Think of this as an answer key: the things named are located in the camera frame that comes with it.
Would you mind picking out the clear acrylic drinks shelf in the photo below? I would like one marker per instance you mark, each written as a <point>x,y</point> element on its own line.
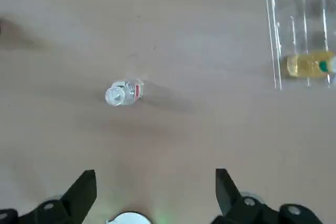
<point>288,11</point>

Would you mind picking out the clear plastic drink bottle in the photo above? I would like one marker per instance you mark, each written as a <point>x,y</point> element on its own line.
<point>115,96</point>

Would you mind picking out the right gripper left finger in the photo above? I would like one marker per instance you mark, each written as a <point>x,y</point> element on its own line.
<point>71,203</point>

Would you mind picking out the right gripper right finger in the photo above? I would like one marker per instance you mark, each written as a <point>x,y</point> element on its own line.
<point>236,208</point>

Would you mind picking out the yellow tea bottle white cap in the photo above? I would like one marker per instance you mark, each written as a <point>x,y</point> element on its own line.
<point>304,65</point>

